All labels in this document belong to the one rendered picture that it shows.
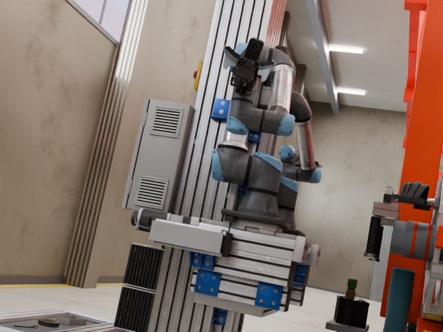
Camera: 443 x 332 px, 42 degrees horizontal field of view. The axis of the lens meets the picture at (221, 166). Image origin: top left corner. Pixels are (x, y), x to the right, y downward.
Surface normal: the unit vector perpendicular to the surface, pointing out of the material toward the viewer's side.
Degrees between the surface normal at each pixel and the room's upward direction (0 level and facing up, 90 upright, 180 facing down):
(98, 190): 90
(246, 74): 90
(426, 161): 90
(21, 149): 90
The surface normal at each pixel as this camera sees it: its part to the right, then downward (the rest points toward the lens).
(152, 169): -0.25, -0.18
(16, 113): 0.95, 0.14
